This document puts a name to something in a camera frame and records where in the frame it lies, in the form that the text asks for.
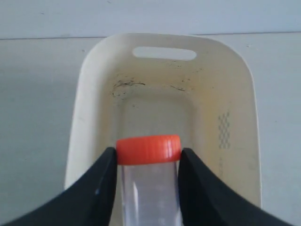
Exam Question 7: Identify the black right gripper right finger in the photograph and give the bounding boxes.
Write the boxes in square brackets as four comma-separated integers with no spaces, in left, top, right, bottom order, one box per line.
[178,148,288,226]

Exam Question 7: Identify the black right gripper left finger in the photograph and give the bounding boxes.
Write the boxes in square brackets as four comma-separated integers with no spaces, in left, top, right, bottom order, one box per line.
[7,147,118,226]

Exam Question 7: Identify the small cream plastic bin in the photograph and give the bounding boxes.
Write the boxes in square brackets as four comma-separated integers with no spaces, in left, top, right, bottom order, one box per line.
[64,33,261,206]

